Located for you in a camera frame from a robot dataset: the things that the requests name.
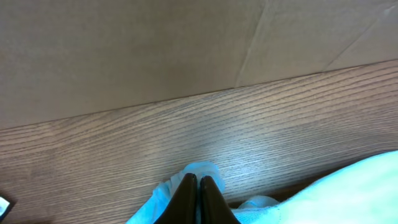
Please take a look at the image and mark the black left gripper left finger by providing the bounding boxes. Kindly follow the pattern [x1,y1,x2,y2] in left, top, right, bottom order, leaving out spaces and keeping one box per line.
[154,173,197,224]

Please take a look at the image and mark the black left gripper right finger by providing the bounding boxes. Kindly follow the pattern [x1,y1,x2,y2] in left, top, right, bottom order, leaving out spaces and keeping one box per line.
[200,175,240,224]

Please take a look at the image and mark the light blue t-shirt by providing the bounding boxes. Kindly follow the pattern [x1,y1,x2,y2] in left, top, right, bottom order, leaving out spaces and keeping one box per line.
[126,150,398,224]

